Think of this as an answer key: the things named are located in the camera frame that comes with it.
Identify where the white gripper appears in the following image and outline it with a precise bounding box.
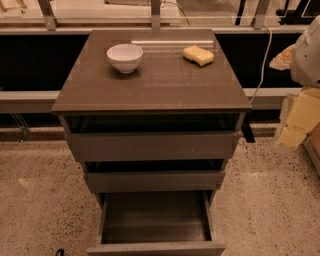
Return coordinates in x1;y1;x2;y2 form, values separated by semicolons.
269;44;320;149

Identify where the yellow sponge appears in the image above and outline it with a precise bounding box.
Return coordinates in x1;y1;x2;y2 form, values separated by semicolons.
183;45;214;67

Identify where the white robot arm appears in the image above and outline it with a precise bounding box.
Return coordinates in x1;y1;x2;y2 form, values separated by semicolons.
269;16;320;149

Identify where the grey top drawer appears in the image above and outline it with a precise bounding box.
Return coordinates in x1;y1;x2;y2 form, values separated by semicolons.
66;132;241;162

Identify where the grey drawer cabinet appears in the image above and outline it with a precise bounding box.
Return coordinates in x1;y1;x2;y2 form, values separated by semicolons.
50;28;253;256

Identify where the grey middle drawer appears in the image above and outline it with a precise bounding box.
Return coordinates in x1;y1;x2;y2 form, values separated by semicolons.
84;170;225;193

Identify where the grey open bottom drawer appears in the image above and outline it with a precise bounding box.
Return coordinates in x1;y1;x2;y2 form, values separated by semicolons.
87;191;225;256

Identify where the wooden box at right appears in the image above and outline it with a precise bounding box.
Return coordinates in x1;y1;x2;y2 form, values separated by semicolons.
304;124;320;176

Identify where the white ceramic bowl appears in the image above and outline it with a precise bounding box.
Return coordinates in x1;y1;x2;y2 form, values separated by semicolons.
106;44;143;74

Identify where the metal window frame post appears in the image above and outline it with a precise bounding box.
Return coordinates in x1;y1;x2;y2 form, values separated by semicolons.
151;0;161;34

